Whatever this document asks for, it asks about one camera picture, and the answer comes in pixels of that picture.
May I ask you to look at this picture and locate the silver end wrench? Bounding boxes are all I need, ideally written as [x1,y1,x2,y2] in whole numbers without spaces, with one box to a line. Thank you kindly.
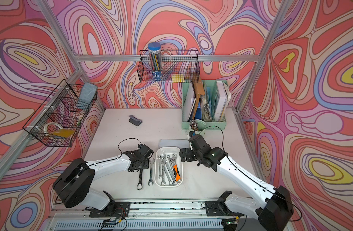
[148,158,155,186]

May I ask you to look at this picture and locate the long silver combination wrench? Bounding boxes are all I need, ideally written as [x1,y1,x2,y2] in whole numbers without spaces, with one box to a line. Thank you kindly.
[137,169,143,190]

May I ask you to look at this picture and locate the white plastic storage box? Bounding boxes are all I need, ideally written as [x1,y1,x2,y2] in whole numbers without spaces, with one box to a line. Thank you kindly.
[154,147,183,188]

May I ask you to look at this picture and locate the small silver wrench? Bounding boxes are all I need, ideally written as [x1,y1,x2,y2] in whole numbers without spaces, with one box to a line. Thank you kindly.
[159,156,166,186]

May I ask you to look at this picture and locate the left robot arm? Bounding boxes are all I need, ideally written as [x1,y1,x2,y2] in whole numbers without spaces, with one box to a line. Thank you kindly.
[53,143,154,212]

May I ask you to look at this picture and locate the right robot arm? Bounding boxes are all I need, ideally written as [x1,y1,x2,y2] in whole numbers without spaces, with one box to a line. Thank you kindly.
[179,134,294,231]

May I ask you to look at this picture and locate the white rectangular lid box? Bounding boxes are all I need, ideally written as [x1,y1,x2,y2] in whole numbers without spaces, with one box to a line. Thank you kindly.
[158,139,190,149]

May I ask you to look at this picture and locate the green pencil cup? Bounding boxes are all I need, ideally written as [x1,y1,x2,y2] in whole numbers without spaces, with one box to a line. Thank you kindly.
[189,119,207,136]

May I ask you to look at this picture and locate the grey hole punch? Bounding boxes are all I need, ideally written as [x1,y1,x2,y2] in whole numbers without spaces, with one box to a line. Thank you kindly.
[128,115,143,127]

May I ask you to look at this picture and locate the green file organizer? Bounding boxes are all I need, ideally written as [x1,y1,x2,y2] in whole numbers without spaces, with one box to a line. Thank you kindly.
[181,80,232,130]

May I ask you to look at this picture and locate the yellow sticky notes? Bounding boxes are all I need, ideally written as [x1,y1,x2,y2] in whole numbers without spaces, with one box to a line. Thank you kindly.
[171,74,185,83]

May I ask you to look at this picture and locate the grey sponge block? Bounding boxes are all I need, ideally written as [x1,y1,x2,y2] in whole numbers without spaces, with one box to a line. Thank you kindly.
[78,82,98,104]

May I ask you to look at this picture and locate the tape roll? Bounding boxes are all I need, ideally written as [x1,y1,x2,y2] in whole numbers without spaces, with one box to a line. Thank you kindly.
[43,122,63,134]

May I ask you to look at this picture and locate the blue pencil tube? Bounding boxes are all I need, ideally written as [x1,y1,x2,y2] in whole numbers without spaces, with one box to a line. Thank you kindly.
[148,42,162,81]

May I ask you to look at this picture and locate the orange handled adjustable wrench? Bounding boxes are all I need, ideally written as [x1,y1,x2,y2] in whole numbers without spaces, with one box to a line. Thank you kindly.
[169,154,181,183]

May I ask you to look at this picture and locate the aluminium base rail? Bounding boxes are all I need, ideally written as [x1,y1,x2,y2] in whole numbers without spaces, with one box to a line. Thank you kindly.
[41,198,247,231]

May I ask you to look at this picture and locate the left wire basket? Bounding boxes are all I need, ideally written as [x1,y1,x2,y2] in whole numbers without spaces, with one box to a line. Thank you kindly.
[23,80,98,147]

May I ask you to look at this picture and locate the wire basket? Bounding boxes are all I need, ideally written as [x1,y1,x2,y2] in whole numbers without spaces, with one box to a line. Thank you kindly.
[23,80,98,147]
[137,49,200,83]

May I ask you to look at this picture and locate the back wire basket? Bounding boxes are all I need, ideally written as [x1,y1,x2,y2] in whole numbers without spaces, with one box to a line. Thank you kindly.
[137,49,200,83]

